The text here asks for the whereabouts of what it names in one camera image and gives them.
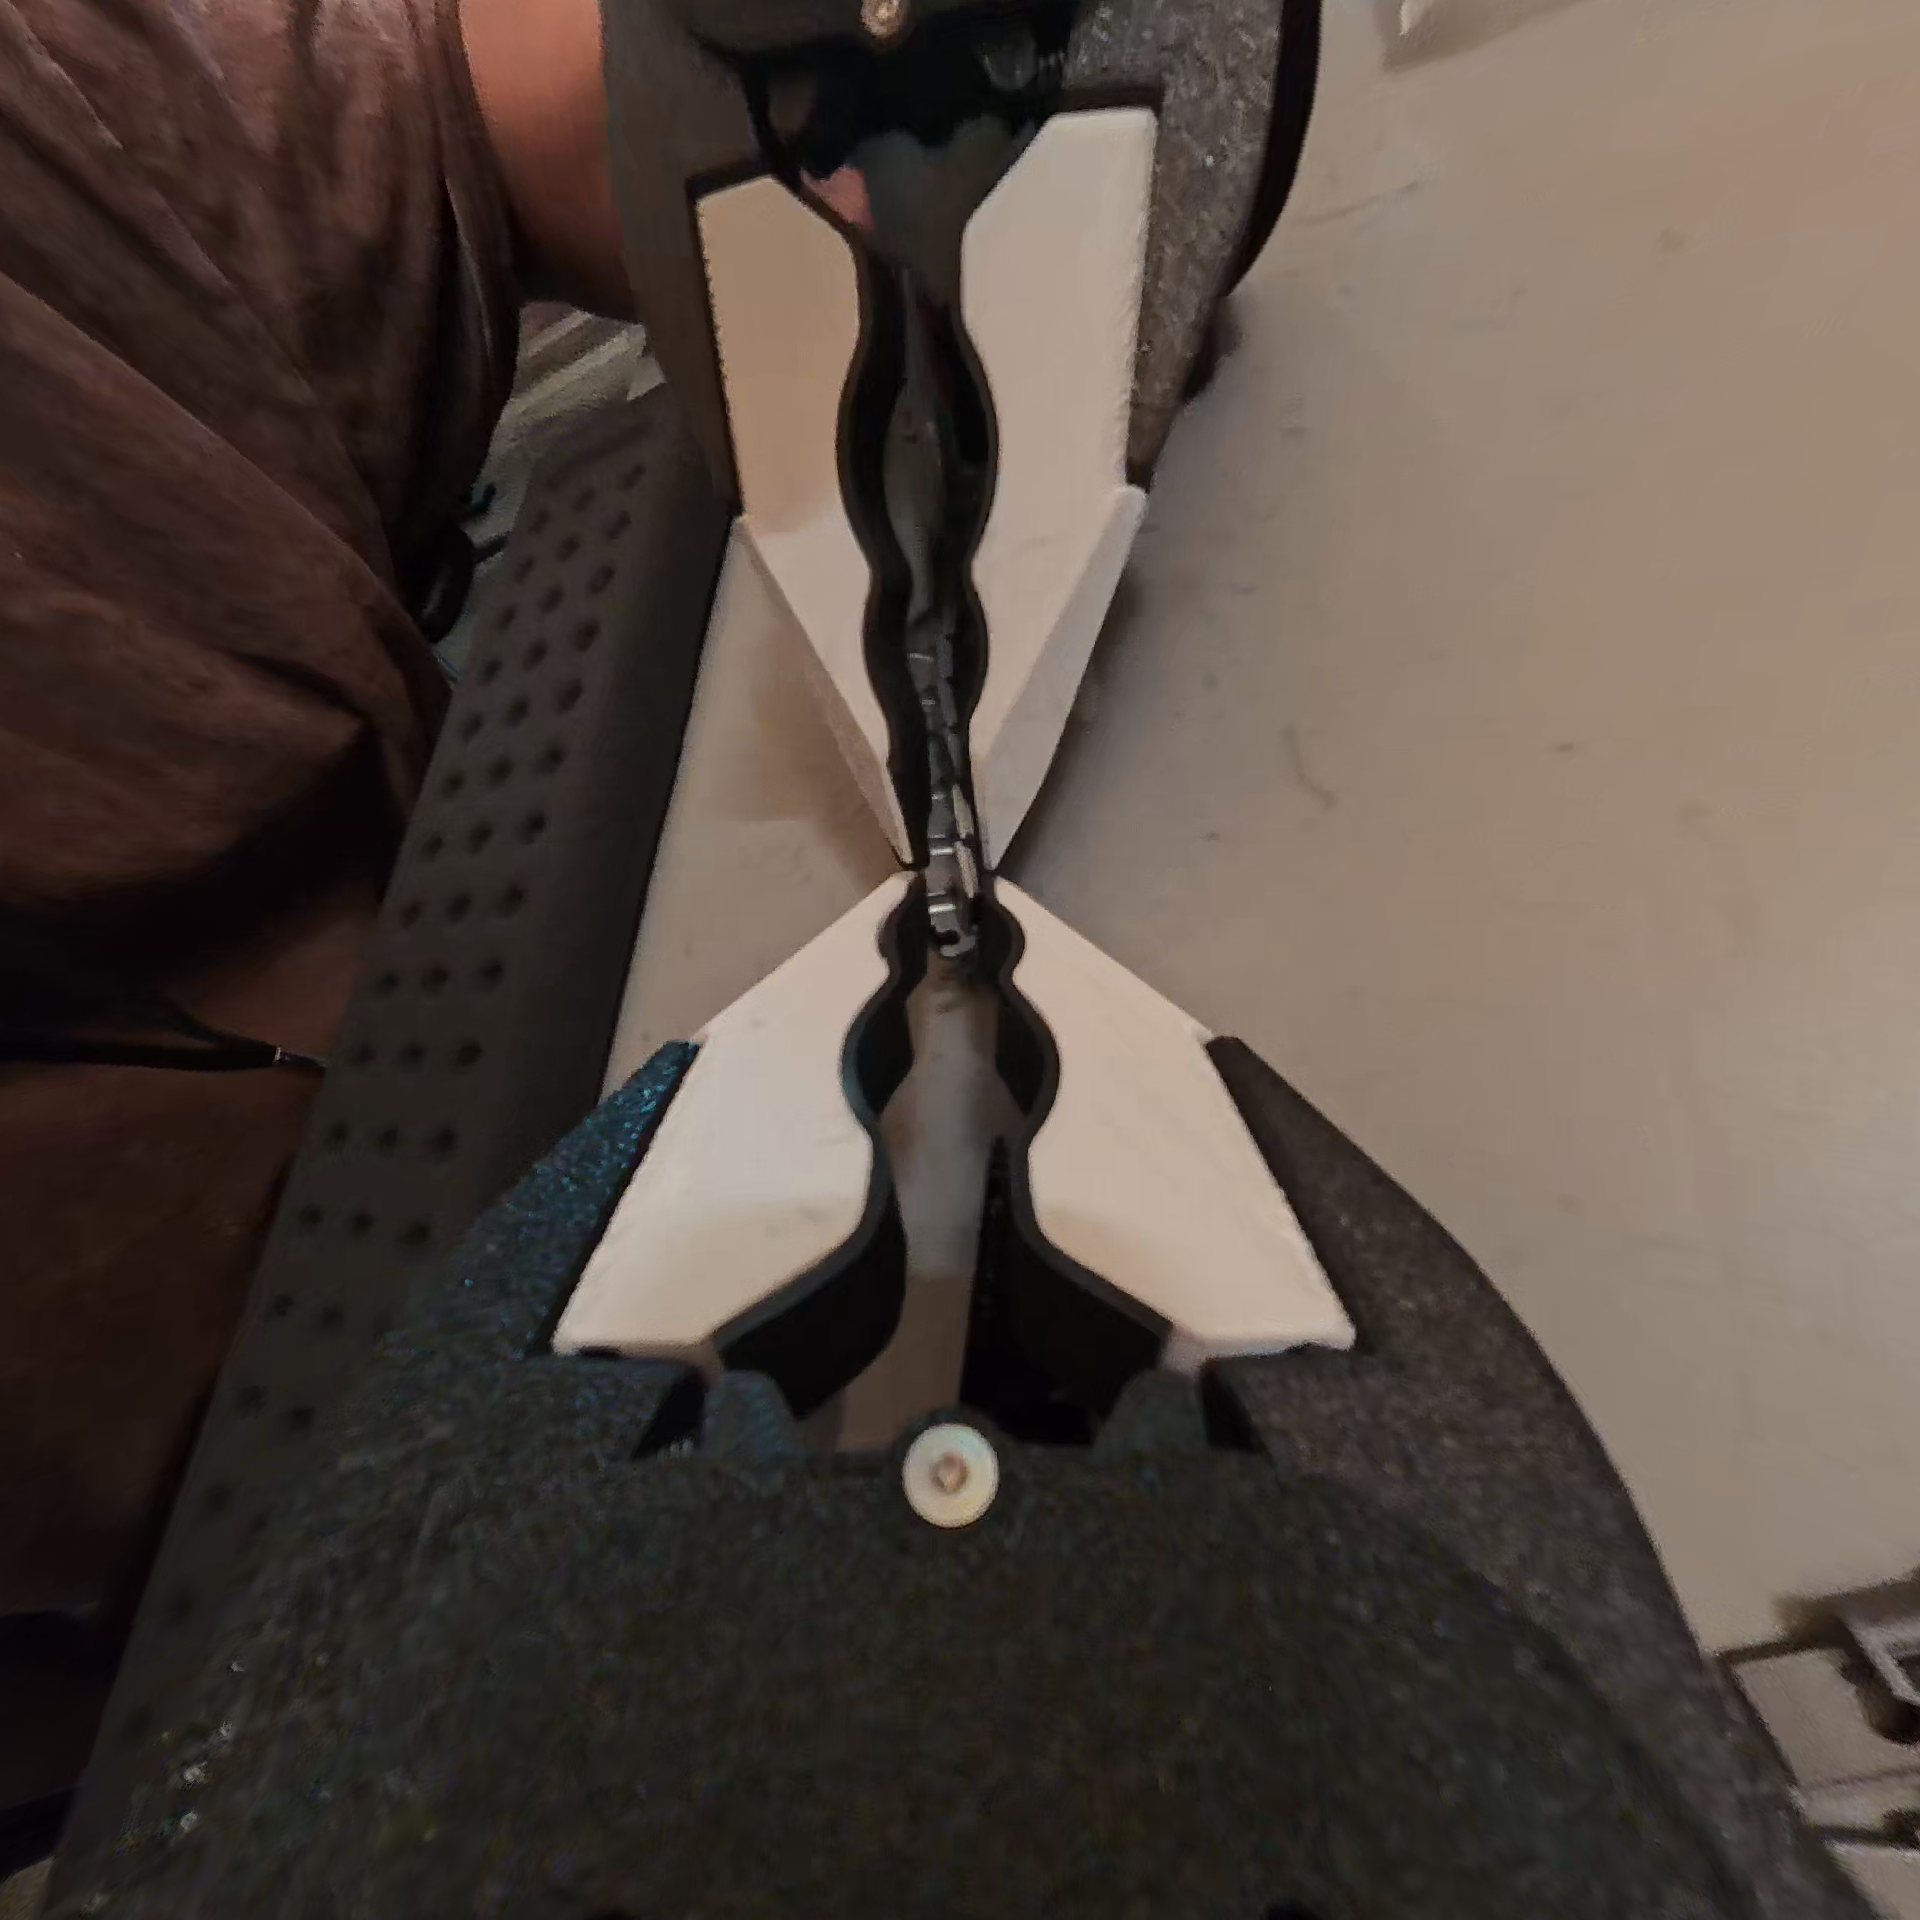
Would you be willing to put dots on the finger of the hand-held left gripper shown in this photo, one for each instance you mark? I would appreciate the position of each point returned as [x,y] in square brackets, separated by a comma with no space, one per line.
[1071,419]
[788,419]

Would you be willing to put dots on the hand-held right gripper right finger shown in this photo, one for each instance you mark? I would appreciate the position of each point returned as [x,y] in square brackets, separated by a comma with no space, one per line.
[1171,1185]

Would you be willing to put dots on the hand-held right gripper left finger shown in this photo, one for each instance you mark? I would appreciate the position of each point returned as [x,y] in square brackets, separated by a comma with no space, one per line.
[720,1185]

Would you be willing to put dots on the person's left forearm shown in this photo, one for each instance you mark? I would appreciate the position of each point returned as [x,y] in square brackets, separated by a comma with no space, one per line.
[557,152]

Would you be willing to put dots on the grey desk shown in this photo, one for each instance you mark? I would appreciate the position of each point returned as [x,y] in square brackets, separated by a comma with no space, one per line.
[1500,749]

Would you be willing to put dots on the black perforated pad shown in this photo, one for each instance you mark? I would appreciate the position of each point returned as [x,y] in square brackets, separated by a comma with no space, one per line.
[480,899]

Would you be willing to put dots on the grey metal bracket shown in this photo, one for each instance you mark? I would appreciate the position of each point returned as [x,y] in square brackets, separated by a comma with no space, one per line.
[1876,1649]

